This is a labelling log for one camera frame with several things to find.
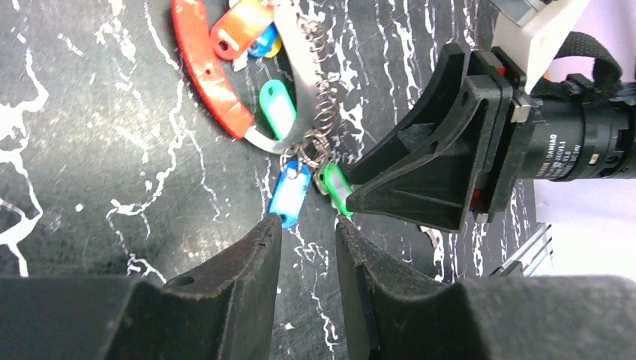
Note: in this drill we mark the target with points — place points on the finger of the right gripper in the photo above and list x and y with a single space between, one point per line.
436 201
434 133

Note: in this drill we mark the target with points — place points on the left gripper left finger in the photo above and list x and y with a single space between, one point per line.
221 309

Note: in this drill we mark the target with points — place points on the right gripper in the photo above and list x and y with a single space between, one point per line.
553 106

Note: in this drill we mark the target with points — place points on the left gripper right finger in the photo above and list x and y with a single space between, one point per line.
392 311

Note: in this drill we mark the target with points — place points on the keyring with coloured tags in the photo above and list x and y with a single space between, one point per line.
300 119

